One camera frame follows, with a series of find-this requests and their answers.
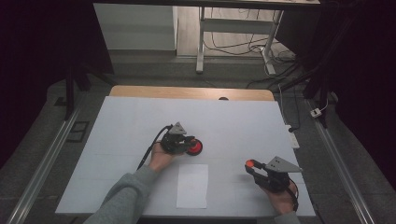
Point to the person's left hand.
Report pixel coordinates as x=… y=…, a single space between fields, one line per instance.
x=160 y=159

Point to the black table grommet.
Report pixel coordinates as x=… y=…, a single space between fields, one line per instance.
x=223 y=98

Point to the person's right hand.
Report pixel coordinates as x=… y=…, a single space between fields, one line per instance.
x=280 y=201

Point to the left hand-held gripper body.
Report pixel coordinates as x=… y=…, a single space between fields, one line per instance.
x=176 y=140

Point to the white table cover board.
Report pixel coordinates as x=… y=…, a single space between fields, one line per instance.
x=233 y=124

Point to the white plug adapter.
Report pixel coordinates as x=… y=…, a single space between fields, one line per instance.
x=316 y=112

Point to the black floor socket frames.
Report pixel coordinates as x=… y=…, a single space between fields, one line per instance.
x=77 y=131

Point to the metal floor rail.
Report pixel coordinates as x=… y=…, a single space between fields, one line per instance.
x=46 y=161
x=339 y=168

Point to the black metal stand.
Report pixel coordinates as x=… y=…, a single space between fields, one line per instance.
x=69 y=93
x=320 y=87

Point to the white power strip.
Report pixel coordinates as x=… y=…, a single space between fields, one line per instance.
x=293 y=137

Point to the white cabinet panel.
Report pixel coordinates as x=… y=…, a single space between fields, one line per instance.
x=137 y=28

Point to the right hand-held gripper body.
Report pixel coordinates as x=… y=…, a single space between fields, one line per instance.
x=277 y=175

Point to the red ink pad black rim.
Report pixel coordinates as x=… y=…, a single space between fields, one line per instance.
x=196 y=148

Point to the white paper sheet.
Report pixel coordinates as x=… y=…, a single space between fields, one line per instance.
x=192 y=186

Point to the dark curtain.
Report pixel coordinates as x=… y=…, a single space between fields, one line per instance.
x=31 y=62
x=373 y=77

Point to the orange stamp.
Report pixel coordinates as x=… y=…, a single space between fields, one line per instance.
x=249 y=162

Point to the white desk frame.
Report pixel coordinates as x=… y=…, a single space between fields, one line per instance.
x=236 y=26

